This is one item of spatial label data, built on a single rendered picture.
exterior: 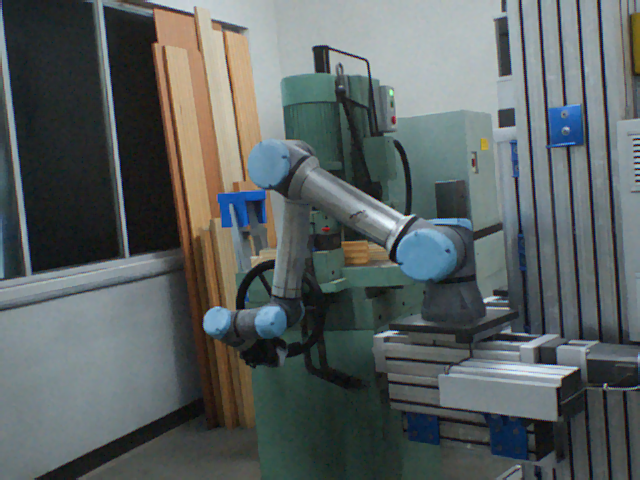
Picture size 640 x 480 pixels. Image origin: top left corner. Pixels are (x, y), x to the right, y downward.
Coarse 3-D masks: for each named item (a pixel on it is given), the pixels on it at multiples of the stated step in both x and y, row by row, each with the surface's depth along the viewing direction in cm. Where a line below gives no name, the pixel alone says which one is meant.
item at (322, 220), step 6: (312, 216) 255; (318, 216) 254; (324, 216) 254; (318, 222) 254; (324, 222) 254; (330, 222) 258; (336, 222) 263; (312, 228) 255; (318, 228) 254; (336, 228) 262; (312, 234) 255
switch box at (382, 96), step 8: (376, 88) 275; (384, 88) 274; (392, 88) 281; (376, 96) 275; (384, 96) 274; (392, 96) 280; (376, 104) 276; (384, 104) 275; (376, 112) 276; (384, 112) 275; (392, 112) 279; (384, 120) 275; (384, 128) 275; (392, 128) 278
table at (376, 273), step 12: (348, 264) 248; (360, 264) 244; (372, 264) 242; (384, 264) 239; (396, 264) 235; (240, 276) 254; (264, 276) 251; (348, 276) 239; (360, 276) 237; (372, 276) 236; (384, 276) 234; (396, 276) 233; (252, 288) 253; (264, 288) 251; (324, 288) 232; (336, 288) 231
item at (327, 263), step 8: (336, 248) 239; (320, 256) 232; (328, 256) 232; (336, 256) 237; (320, 264) 232; (328, 264) 232; (336, 264) 237; (344, 264) 243; (320, 272) 232; (328, 272) 231; (336, 272) 237; (320, 280) 232; (328, 280) 231
